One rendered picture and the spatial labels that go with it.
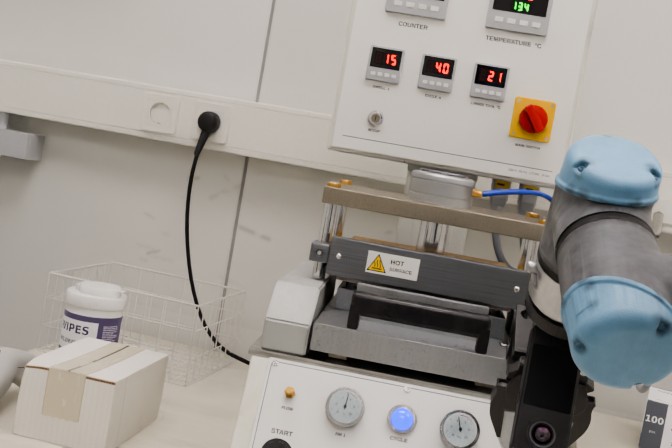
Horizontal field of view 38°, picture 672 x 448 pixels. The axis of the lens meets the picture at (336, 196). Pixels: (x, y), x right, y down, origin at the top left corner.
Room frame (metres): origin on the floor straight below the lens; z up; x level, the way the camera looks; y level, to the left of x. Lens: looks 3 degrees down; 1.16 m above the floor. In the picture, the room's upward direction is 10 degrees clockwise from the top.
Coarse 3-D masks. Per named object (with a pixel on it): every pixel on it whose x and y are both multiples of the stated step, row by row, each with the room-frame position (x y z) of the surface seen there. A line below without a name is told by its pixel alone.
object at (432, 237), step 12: (420, 228) 1.21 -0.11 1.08; (432, 228) 1.20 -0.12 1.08; (444, 228) 1.20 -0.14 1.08; (372, 240) 1.28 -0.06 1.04; (420, 240) 1.21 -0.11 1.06; (432, 240) 1.20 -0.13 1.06; (444, 240) 1.21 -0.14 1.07; (432, 252) 1.20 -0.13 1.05; (444, 252) 1.29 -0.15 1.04; (504, 264) 1.27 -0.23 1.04; (396, 288) 1.13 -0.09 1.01; (456, 300) 1.13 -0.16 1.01
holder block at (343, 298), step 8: (344, 288) 1.14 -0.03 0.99; (336, 296) 1.14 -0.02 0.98; (344, 296) 1.14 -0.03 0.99; (336, 304) 1.14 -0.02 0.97; (344, 304) 1.14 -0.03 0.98; (496, 320) 1.12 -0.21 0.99; (504, 320) 1.12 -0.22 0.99; (496, 328) 1.12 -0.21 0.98; (504, 328) 1.12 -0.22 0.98; (496, 336) 1.12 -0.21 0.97
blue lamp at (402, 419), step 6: (402, 408) 1.00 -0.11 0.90; (396, 414) 0.99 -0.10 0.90; (402, 414) 0.99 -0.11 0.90; (408, 414) 0.99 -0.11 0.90; (396, 420) 0.99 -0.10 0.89; (402, 420) 0.99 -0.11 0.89; (408, 420) 0.99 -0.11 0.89; (396, 426) 0.99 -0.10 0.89; (402, 426) 0.99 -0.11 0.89; (408, 426) 0.99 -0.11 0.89
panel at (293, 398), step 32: (288, 384) 1.02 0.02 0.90; (320, 384) 1.02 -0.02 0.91; (352, 384) 1.02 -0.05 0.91; (384, 384) 1.02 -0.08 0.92; (256, 416) 1.00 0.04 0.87; (288, 416) 1.00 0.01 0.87; (320, 416) 1.00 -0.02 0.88; (384, 416) 1.00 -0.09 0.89; (416, 416) 1.00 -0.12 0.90; (480, 416) 1.00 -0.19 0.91
